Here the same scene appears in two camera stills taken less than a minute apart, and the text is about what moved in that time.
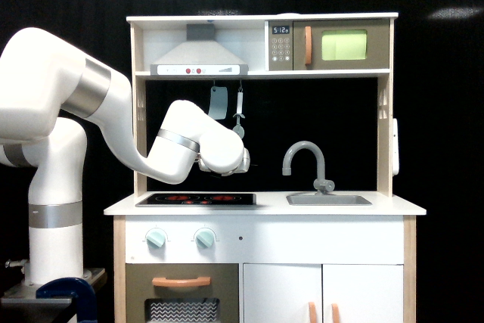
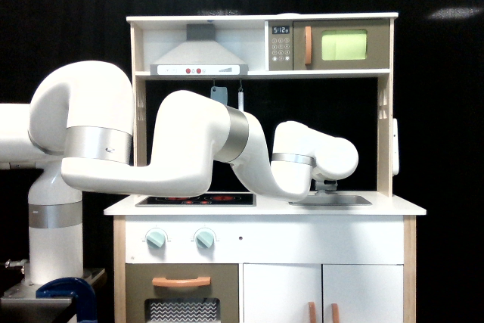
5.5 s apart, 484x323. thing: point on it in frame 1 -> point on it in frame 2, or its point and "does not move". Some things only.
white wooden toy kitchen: x=313 y=232 does not move
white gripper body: x=243 y=166 -> x=321 y=178
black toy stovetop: x=196 y=199 does not move
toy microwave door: x=342 y=44 does not move
